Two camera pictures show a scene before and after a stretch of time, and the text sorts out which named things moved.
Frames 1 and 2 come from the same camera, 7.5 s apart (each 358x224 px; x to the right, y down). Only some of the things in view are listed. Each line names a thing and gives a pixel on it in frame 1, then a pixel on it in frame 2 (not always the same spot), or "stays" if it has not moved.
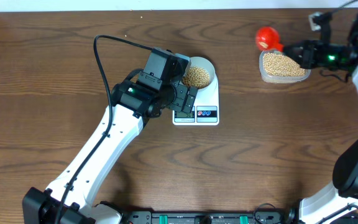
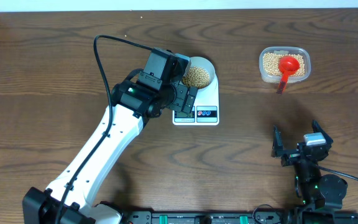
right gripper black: (307, 59) -> (291, 155)
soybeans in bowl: (196, 76) stays
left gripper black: (177, 103) stays
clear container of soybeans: (276, 66) stays
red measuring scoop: (267, 38) -> (286, 65)
